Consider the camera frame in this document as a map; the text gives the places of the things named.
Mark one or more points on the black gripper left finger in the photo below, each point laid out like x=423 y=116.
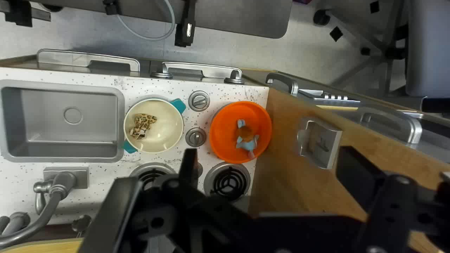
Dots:
x=140 y=210

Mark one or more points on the orange plastic bowl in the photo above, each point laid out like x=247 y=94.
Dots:
x=225 y=140

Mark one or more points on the black clamp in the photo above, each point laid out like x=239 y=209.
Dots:
x=21 y=11

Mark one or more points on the grey upholstered panel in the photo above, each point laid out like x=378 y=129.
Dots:
x=225 y=14

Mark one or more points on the angled aluminium bracket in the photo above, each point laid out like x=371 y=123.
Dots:
x=318 y=142

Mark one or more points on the brown cereal pieces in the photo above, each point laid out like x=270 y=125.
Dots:
x=142 y=123

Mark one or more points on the black coil toy burner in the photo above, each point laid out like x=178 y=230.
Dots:
x=149 y=171
x=229 y=180

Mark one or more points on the grey toy faucet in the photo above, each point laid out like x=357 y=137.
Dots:
x=60 y=187

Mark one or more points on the grey toy sink basin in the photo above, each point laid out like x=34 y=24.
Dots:
x=60 y=135

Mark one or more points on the silver metal frame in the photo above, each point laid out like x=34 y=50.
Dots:
x=327 y=95

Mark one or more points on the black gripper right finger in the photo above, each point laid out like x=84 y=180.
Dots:
x=398 y=210

